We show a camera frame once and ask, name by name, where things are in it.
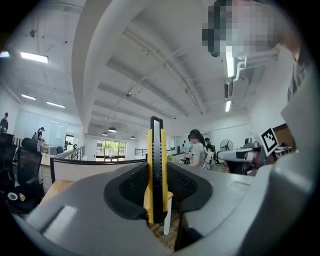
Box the yellow black utility knife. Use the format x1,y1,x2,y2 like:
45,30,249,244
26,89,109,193
143,116,169,225

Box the black metal railing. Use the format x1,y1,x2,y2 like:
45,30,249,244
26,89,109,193
53,146,86,161

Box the glass entrance doors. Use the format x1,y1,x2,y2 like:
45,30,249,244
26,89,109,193
96,139,127,162

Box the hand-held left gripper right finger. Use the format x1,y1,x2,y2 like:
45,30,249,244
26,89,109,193
166,149,315,256

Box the ceiling conduit track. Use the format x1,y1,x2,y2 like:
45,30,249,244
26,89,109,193
122,26,206,115

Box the black mesh office chair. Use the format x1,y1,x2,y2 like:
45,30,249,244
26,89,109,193
16,137,45,213
0,132,18,196

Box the person's grey shirt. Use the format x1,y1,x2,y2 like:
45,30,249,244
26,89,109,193
281,44,319,156

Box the standing fan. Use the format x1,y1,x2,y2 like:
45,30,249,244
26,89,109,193
219,139,234,152

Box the person's head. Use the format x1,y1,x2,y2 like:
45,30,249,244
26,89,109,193
201,0,301,59

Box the white partition with black rim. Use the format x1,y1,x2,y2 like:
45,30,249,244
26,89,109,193
49,157,149,185

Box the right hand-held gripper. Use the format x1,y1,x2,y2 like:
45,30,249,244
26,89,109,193
216,127,280,165

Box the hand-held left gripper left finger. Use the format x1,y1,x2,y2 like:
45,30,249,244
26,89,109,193
12,161,173,256

